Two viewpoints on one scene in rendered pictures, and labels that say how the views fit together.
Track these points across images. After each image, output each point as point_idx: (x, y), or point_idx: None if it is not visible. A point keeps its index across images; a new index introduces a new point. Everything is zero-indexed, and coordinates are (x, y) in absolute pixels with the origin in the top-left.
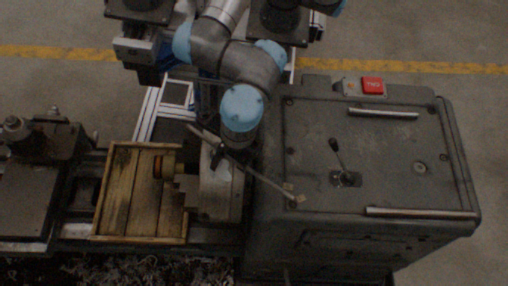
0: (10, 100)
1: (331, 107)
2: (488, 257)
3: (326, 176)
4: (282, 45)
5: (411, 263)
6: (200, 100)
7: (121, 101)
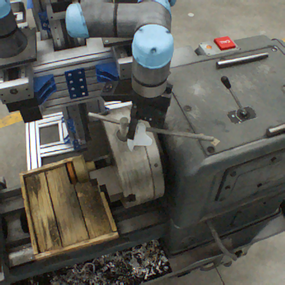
0: None
1: (203, 67)
2: None
3: (226, 118)
4: None
5: None
6: (74, 128)
7: (7, 159)
